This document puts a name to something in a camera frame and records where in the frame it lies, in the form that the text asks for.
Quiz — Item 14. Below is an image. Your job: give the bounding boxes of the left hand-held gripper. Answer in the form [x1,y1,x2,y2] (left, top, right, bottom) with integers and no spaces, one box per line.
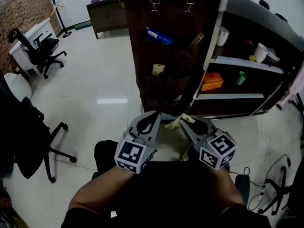
[114,110,163,175]

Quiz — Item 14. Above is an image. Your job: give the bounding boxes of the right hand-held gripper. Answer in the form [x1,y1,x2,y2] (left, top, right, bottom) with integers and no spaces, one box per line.
[179,116,238,171]

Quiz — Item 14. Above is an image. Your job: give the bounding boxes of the brown pocket organizer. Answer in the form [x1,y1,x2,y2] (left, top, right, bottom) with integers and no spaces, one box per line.
[141,0,205,109]

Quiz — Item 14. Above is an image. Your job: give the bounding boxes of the beige packet item with hole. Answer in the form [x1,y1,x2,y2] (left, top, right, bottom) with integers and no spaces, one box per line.
[152,63,166,76]

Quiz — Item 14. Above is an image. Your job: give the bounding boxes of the blue packet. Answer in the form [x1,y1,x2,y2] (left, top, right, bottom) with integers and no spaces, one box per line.
[145,27,175,46]

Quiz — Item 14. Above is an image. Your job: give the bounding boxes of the person's left forearm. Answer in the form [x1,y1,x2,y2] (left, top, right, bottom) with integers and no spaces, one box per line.
[68,166,135,217]

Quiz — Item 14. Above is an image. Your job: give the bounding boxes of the person's right forearm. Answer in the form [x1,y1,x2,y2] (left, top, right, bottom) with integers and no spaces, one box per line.
[209,166,244,217]

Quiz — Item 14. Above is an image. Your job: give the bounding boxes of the person's right leg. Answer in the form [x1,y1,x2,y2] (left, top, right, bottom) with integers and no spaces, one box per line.
[186,146,202,162]

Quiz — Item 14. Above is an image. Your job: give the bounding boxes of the person's leg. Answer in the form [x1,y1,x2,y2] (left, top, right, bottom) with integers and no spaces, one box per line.
[186,146,202,162]
[94,140,119,173]

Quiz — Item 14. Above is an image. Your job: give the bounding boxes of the person's left leg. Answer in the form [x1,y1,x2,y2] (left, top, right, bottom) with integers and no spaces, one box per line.
[94,140,119,173]

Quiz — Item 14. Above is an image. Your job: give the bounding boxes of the orange box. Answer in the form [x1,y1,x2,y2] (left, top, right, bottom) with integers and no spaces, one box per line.
[201,72,225,92]

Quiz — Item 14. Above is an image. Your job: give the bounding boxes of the person's black shirt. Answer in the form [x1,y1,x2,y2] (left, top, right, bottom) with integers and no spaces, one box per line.
[60,161,271,228]

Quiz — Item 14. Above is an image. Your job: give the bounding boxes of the white power strip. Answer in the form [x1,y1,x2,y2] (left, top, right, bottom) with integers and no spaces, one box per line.
[256,185,266,201]

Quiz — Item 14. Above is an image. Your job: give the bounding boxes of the black office chair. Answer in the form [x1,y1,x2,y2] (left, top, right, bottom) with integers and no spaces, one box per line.
[257,166,304,216]
[0,70,77,184]
[8,28,68,80]

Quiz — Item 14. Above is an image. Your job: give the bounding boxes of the black stand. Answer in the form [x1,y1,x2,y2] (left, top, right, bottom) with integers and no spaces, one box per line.
[291,93,304,152]

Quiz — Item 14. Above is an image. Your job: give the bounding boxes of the pink cloth bag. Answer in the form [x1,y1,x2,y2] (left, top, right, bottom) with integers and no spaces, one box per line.
[276,63,304,110]

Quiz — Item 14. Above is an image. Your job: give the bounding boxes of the white paper bucket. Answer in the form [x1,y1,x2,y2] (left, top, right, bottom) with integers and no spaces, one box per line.
[254,43,269,63]

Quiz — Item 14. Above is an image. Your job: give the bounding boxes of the dark bowl with white rim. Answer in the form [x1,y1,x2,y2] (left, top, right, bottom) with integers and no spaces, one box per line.
[263,49,281,67]

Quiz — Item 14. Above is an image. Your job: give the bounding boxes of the tall white cup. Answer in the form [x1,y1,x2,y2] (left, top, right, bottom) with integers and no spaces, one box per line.
[216,26,230,47]

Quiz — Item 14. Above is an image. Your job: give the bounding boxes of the dark green mat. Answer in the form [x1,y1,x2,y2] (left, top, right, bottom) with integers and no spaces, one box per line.
[75,20,92,31]

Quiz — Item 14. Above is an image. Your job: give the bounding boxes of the brown wooden cabinet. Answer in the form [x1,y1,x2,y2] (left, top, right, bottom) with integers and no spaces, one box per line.
[86,0,129,39]

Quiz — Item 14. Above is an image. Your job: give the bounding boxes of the metal clip hook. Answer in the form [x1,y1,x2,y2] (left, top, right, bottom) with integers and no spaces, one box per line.
[182,0,196,17]
[149,0,161,15]

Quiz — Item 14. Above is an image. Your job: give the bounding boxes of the black coat rack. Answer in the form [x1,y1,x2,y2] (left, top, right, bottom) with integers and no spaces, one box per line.
[44,0,73,38]

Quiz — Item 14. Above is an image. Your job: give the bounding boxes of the white desk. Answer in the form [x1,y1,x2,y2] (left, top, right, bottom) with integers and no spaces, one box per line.
[9,17,57,78]

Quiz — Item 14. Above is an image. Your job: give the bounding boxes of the patterned bag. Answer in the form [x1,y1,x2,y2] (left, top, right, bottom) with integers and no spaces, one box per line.
[0,186,29,228]

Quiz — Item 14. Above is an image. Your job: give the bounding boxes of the wooden clothes hanger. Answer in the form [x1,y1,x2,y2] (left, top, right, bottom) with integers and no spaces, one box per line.
[50,4,65,16]

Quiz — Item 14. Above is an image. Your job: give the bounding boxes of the black floor cable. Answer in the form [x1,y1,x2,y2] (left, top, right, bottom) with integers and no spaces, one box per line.
[229,153,293,211]

